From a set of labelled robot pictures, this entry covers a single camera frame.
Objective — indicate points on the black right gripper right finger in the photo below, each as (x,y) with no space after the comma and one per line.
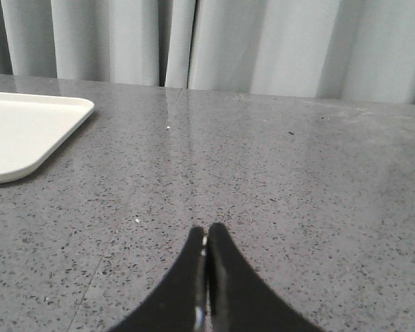
(239,299)

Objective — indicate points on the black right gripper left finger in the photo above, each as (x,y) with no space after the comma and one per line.
(179,302)

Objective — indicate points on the cream rectangular plastic tray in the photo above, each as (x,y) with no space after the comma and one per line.
(32,127)

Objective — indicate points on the grey pleated curtain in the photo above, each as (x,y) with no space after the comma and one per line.
(353,50)

